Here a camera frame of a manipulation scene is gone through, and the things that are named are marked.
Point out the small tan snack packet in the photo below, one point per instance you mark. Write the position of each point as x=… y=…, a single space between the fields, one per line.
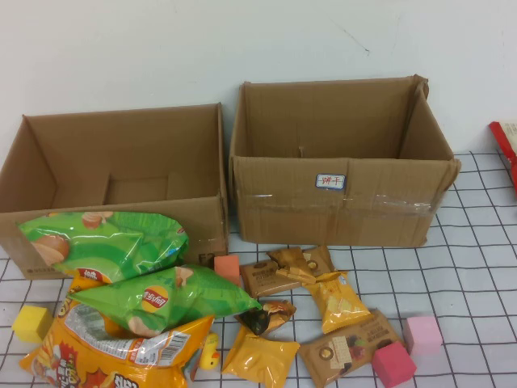
x=291 y=262

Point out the dark brown gold snack packet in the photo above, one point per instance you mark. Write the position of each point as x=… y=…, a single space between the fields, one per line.
x=262 y=317

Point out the large green Lay's chip bag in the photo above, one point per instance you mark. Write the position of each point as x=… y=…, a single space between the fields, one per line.
x=113 y=246

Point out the plain yellow snack packet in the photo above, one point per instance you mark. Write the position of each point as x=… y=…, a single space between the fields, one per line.
x=258 y=353

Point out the red snack packet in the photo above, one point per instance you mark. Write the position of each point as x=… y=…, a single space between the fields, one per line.
x=507 y=141

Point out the tall taped cardboard box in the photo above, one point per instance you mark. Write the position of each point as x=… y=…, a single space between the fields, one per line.
x=282 y=210

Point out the white label on taped box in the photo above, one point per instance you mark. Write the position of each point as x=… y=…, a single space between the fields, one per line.
x=330 y=181

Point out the orange foam block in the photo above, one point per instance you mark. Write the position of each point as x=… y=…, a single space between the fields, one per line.
x=227 y=270

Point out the brown biscuit packet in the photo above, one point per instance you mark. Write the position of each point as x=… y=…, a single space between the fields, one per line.
x=258 y=279
x=339 y=351

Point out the small green Lay's chip bag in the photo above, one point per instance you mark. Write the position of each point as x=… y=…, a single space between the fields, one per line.
x=202 y=295

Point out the yellow cracker packet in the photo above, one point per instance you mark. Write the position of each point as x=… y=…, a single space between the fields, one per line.
x=339 y=303

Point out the clear packing tape strip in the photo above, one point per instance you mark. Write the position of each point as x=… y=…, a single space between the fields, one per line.
x=396 y=206

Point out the low wide cardboard box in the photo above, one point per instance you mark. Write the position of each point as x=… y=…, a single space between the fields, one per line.
x=121 y=137

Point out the yellow rubber duck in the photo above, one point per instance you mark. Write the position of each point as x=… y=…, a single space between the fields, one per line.
x=211 y=355

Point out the dark pink foam cube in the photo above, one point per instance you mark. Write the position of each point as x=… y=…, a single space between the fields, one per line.
x=393 y=360

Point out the light pink foam cube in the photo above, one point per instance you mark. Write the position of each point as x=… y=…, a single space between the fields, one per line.
x=424 y=335

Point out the white grid tablecloth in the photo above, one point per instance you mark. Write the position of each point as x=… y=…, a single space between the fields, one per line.
x=464 y=283

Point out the orange chip bag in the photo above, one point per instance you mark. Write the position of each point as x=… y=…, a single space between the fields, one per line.
x=81 y=363

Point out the yellow foam cube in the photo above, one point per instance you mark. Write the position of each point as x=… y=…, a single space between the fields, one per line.
x=30 y=325

